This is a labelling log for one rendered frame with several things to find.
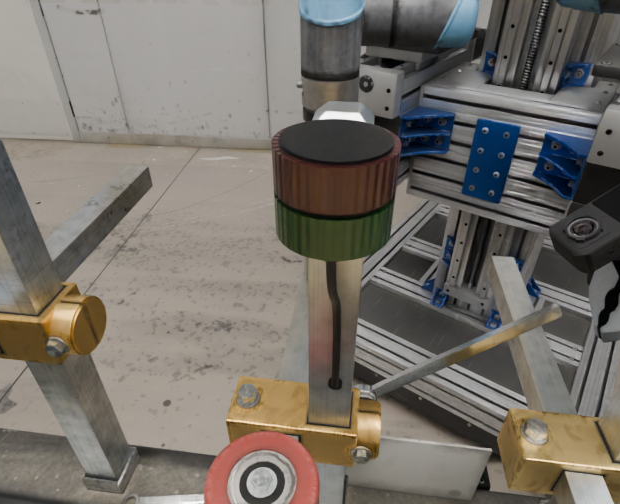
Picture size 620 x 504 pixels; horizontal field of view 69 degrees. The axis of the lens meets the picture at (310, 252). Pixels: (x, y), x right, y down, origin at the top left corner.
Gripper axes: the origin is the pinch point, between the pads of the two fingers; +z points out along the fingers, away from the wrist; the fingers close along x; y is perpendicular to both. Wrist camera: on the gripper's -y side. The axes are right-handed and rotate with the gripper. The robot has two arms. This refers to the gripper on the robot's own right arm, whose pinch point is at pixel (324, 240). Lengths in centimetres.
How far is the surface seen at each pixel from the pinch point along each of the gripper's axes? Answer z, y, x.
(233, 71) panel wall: 32, 229, 81
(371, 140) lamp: -31.3, -38.0, -5.5
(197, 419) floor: 83, 19, 40
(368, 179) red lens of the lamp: -31, -40, -5
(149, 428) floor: 83, 15, 53
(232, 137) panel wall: 75, 229, 86
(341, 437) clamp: -4.1, -35.7, -5.0
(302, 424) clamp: -4.5, -35.2, -1.6
